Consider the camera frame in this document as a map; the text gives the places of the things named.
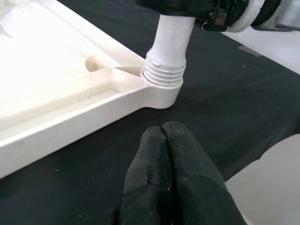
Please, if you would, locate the white plastic table leg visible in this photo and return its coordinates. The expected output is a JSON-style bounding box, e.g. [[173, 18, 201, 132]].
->
[[140, 14, 196, 90]]

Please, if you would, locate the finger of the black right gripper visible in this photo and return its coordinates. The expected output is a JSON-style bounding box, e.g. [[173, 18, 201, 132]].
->
[[136, 0, 213, 17]]

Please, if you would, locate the grey tape strip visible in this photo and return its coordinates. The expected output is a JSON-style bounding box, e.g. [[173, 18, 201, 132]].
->
[[237, 45, 263, 57]]

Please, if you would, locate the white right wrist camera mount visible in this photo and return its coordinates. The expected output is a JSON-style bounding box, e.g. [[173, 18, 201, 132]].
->
[[226, 0, 282, 33]]

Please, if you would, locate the black table cloth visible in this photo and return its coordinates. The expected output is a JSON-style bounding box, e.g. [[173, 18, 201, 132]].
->
[[0, 0, 300, 225]]

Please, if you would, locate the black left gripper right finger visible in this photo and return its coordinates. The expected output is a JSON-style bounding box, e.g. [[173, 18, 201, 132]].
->
[[161, 120, 246, 225]]

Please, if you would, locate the white plastic table top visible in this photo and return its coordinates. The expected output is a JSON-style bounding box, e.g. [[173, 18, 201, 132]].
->
[[0, 0, 184, 180]]

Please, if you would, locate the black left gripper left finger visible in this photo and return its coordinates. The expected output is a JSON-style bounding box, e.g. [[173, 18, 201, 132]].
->
[[112, 126, 174, 225]]

